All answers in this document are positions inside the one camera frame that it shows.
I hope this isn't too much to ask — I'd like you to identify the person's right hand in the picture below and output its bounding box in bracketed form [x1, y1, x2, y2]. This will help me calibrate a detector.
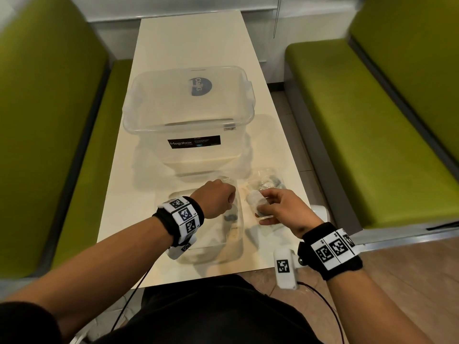
[256, 188, 316, 239]

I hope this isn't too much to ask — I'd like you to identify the person's left hand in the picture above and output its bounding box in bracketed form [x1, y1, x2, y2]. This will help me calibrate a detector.
[190, 179, 237, 220]

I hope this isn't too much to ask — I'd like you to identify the small clear plastic cup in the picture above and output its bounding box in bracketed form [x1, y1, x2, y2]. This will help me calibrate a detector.
[245, 190, 274, 221]

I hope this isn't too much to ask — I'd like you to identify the person's right forearm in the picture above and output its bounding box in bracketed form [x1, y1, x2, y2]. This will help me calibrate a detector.
[326, 266, 436, 344]

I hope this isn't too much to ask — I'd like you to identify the person's left forearm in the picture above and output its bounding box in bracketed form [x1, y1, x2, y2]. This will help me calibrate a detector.
[0, 215, 173, 319]

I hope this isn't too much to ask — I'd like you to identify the clear plastic bag of items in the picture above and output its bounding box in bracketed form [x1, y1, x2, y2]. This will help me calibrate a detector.
[250, 167, 286, 193]

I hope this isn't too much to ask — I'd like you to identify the white rounded object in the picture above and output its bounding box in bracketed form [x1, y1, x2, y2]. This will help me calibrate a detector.
[309, 205, 329, 227]

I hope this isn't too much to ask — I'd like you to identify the black left wristband with markers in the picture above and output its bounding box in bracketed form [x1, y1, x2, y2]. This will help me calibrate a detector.
[152, 196, 205, 247]

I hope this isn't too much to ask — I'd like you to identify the black wristband with markers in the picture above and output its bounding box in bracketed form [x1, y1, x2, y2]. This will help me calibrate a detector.
[297, 223, 363, 281]
[152, 196, 205, 247]

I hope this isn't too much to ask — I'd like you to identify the small clear plastic container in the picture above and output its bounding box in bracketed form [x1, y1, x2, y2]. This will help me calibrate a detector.
[168, 177, 245, 265]

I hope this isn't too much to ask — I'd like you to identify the black right wristband with markers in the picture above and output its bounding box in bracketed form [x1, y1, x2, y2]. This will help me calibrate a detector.
[297, 223, 363, 281]

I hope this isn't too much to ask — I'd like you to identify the large clear plastic storage box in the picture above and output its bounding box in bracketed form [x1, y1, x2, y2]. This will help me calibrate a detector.
[123, 66, 255, 177]

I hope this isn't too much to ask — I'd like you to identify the person's black clothing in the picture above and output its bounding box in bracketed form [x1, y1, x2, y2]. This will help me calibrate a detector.
[0, 274, 325, 344]

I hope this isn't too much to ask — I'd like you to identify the green upholstered bench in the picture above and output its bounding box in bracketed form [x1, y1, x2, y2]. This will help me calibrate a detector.
[284, 0, 459, 230]
[0, 0, 134, 280]

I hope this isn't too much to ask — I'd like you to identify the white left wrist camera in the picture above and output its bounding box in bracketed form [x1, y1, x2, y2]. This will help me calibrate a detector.
[167, 236, 198, 260]

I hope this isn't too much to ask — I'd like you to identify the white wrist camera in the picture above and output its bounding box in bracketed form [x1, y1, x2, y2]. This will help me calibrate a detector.
[274, 248, 299, 291]
[167, 236, 198, 260]

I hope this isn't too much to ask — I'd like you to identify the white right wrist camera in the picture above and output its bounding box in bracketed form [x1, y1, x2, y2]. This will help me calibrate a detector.
[274, 248, 299, 291]

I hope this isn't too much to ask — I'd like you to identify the black cable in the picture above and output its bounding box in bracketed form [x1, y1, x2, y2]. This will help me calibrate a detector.
[297, 280, 346, 344]
[109, 267, 152, 334]

